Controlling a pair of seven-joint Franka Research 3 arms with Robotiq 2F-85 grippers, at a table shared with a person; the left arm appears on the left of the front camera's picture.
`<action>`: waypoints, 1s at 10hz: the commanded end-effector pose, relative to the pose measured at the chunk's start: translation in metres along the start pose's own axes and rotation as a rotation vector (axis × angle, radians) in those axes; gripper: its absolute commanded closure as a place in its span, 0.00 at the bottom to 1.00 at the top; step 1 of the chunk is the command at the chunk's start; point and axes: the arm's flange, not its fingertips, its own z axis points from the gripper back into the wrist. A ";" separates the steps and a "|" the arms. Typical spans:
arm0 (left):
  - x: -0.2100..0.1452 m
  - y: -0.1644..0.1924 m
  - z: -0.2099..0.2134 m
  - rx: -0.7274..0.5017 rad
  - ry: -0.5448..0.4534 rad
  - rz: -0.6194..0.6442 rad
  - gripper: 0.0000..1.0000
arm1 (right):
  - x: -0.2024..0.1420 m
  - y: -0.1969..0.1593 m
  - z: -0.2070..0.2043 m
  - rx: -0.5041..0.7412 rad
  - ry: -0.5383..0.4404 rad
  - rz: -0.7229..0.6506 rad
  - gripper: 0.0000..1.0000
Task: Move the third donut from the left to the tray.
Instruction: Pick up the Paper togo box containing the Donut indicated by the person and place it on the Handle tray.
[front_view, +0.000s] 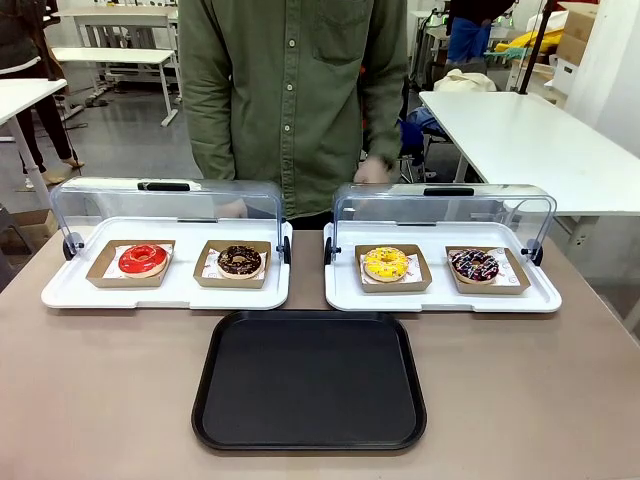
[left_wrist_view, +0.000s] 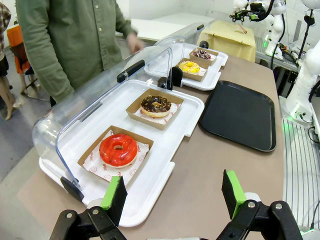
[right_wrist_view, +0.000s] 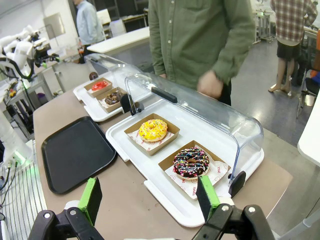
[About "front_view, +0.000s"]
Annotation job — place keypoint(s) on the person right hand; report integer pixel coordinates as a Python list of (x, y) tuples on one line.
[(234, 209)]

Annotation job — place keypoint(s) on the person left hand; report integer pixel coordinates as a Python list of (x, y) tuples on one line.
[(374, 171)]

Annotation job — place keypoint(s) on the person left forearm green sleeve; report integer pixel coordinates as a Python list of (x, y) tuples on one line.
[(387, 115)]

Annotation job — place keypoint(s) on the person right forearm green sleeve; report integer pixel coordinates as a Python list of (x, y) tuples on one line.
[(207, 125)]

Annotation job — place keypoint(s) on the chocolate donut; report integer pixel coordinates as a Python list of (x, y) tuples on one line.
[(227, 267)]

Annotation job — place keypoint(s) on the brown cardboard donut box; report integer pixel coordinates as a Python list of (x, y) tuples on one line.
[(100, 275), (515, 287), (390, 287), (232, 283)]

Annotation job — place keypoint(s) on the yellow glazed sprinkle donut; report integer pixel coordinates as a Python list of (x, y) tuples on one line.
[(375, 270)]

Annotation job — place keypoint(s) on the white display tray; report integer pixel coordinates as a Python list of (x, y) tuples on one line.
[(440, 302), (170, 297)]

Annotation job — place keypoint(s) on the red glazed donut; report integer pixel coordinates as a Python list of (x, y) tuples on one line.
[(131, 267)]

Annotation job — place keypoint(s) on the chocolate donut colourful sprinkles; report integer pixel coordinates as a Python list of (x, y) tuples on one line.
[(465, 272)]

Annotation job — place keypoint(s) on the black plastic serving tray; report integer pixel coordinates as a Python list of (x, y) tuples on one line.
[(310, 380)]

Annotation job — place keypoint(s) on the white printed paper liner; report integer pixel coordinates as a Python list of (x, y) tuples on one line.
[(111, 267), (210, 265), (507, 270), (414, 265)]

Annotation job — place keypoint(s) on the clear display lid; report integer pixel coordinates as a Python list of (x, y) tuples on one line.
[(440, 205), (165, 200)]

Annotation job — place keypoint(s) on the person torso green shirt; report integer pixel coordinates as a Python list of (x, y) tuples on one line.
[(290, 100)]

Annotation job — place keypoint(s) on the beige tote bag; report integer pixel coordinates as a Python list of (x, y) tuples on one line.
[(465, 80)]

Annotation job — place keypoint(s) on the large white table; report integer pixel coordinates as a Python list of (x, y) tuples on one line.
[(540, 145)]

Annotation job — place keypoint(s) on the background person blue jeans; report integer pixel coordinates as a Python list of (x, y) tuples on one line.
[(470, 30)]

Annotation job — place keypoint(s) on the green object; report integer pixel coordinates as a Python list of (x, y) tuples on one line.
[(505, 50)]

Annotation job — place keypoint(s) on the white desk with metal legs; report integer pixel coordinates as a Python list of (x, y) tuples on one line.
[(115, 55)]

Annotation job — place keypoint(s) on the cardboard box on floor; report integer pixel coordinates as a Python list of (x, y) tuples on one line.
[(30, 227)]

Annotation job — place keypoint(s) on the black stand pole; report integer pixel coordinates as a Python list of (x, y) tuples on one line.
[(537, 45)]

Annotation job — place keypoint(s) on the background person dark clothes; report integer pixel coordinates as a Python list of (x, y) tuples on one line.
[(45, 125)]

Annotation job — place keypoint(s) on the yellow cloth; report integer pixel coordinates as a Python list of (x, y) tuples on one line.
[(540, 40)]

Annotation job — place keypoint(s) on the white storage box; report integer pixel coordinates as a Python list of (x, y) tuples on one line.
[(567, 75)]

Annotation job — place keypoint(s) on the white desk with shelf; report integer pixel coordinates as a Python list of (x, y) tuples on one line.
[(120, 17)]

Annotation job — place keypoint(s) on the white table with round leg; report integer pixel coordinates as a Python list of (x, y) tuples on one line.
[(25, 97)]

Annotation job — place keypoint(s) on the stacked brown cardboard boxes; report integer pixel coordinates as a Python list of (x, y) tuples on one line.
[(577, 30)]

